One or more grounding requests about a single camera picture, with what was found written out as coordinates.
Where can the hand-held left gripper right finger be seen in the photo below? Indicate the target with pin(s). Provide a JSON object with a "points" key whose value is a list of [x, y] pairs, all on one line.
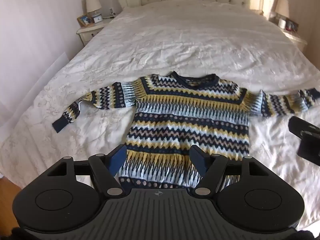
{"points": [[199, 158]]}

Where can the bed with white bedspread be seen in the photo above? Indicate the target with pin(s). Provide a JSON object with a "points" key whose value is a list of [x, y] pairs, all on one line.
{"points": [[175, 42]]}

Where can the zigzag patterned knit sweater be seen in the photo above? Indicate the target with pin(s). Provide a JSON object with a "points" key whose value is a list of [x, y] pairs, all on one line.
{"points": [[185, 120]]}

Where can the dark picture frame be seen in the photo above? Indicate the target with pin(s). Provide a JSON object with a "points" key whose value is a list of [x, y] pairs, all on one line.
{"points": [[292, 25]]}

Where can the small white alarm clock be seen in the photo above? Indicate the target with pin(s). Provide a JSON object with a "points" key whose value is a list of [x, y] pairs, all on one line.
{"points": [[97, 18]]}

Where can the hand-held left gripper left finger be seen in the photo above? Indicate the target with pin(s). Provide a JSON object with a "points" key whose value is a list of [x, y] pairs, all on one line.
{"points": [[117, 158]]}

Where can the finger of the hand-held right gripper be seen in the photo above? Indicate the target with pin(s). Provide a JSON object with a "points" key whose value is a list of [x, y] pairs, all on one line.
{"points": [[302, 126]]}

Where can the wooden photo frame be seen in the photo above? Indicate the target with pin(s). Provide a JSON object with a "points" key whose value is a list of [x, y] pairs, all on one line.
{"points": [[84, 20]]}

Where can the table lamp with beige shade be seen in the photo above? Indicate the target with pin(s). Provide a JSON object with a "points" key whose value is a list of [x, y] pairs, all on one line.
{"points": [[93, 3], [282, 8]]}

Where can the cream nightstand with drawer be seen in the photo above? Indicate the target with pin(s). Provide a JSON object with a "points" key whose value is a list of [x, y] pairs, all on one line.
{"points": [[90, 31]]}

